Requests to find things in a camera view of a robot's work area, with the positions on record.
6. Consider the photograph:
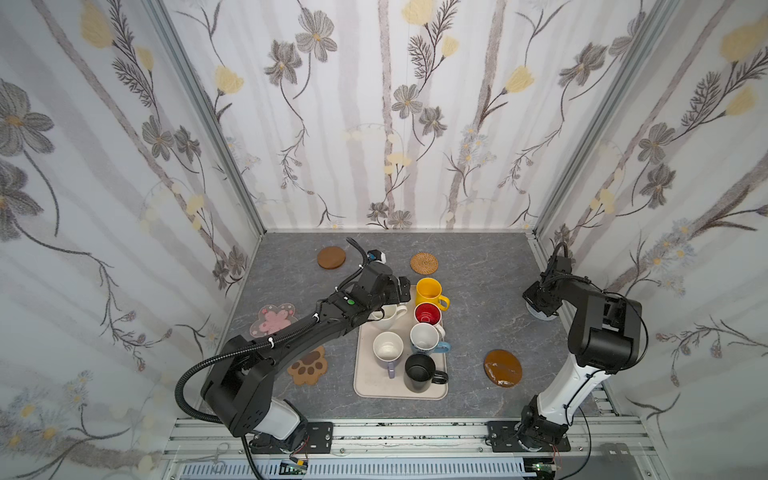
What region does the yellow mug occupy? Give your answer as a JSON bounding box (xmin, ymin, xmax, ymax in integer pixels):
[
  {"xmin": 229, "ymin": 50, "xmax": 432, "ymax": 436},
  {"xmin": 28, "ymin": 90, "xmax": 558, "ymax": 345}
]
[{"xmin": 415, "ymin": 277, "xmax": 450, "ymax": 311}]

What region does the glossy amber round coaster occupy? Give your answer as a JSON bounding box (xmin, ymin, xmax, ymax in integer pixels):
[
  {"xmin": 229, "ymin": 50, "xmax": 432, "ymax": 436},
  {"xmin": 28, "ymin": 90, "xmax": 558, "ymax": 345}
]
[{"xmin": 483, "ymin": 349, "xmax": 523, "ymax": 388}]

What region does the beige serving tray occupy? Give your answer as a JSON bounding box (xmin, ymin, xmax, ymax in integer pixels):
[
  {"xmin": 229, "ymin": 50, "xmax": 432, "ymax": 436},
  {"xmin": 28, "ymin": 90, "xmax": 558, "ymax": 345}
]
[{"xmin": 353, "ymin": 288, "xmax": 450, "ymax": 401}]

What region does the woven rattan round coaster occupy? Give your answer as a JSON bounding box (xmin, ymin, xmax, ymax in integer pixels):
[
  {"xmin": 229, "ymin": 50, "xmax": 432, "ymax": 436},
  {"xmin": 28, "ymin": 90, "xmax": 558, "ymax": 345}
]
[{"xmin": 410, "ymin": 252, "xmax": 439, "ymax": 276}]

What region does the aluminium mounting rail frame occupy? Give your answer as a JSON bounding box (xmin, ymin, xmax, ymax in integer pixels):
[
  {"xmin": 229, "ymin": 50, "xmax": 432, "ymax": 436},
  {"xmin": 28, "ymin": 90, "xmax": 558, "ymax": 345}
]
[{"xmin": 161, "ymin": 416, "xmax": 671, "ymax": 479}]

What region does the brown paw shaped coaster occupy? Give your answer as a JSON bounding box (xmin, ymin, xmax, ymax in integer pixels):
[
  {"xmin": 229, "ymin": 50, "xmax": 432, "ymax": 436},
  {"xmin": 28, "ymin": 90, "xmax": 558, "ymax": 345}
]
[{"xmin": 287, "ymin": 346, "xmax": 328, "ymax": 386}]

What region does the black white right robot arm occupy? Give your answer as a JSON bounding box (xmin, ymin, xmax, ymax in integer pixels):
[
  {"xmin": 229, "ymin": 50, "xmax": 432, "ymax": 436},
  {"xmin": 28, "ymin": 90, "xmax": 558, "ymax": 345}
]
[{"xmin": 516, "ymin": 253, "xmax": 642, "ymax": 451}]

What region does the dark wooden round coaster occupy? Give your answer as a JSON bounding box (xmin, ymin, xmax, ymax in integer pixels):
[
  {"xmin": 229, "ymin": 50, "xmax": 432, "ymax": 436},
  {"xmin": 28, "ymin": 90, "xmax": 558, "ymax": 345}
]
[{"xmin": 316, "ymin": 246, "xmax": 346, "ymax": 270}]

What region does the grey blue woven coaster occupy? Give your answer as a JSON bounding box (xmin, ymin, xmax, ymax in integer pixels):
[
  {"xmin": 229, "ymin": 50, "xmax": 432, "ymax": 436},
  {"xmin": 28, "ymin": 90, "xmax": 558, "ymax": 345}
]
[{"xmin": 526, "ymin": 303, "xmax": 559, "ymax": 321}]

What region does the white mug purple handle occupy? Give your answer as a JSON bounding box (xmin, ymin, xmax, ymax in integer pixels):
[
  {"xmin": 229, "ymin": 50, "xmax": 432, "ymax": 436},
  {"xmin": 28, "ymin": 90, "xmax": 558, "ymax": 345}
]
[{"xmin": 372, "ymin": 331, "xmax": 404, "ymax": 379}]

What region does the black corrugated cable conduit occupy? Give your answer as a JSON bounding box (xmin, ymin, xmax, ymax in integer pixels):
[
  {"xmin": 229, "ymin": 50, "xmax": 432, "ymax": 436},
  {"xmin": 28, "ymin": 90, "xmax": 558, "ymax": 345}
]
[{"xmin": 173, "ymin": 341, "xmax": 271, "ymax": 426}]

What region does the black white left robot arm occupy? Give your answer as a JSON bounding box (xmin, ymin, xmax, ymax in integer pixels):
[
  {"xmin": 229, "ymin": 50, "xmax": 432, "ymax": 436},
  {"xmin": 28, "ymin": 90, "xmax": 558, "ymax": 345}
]
[{"xmin": 201, "ymin": 261, "xmax": 411, "ymax": 452}]

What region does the black mug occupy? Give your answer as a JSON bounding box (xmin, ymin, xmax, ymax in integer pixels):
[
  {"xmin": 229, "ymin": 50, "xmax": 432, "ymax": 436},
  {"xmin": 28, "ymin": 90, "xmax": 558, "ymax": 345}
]
[{"xmin": 404, "ymin": 354, "xmax": 449, "ymax": 394}]

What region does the pink flower shaped coaster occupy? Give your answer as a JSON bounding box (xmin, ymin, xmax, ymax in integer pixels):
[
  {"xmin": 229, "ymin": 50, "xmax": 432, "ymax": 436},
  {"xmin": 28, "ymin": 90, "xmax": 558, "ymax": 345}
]
[{"xmin": 249, "ymin": 303, "xmax": 297, "ymax": 338}]

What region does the plain white mug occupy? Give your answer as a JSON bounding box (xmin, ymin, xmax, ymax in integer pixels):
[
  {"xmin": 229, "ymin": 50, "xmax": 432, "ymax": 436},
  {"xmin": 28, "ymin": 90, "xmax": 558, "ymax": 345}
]
[{"xmin": 368, "ymin": 304, "xmax": 407, "ymax": 331}]

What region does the white mug blue handle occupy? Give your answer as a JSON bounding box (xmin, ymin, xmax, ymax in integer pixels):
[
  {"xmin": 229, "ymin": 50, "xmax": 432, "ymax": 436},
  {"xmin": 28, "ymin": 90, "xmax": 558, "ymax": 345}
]
[{"xmin": 409, "ymin": 323, "xmax": 452, "ymax": 355}]

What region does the white mug red inside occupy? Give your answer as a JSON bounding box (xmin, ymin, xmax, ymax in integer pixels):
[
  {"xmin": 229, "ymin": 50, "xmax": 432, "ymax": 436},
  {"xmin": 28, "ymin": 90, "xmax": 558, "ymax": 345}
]
[{"xmin": 413, "ymin": 302, "xmax": 442, "ymax": 326}]

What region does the white slotted cable duct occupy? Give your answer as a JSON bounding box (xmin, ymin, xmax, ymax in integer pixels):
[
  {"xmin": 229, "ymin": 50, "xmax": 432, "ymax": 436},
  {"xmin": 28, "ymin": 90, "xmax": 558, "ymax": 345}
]
[{"xmin": 179, "ymin": 458, "xmax": 538, "ymax": 480}]

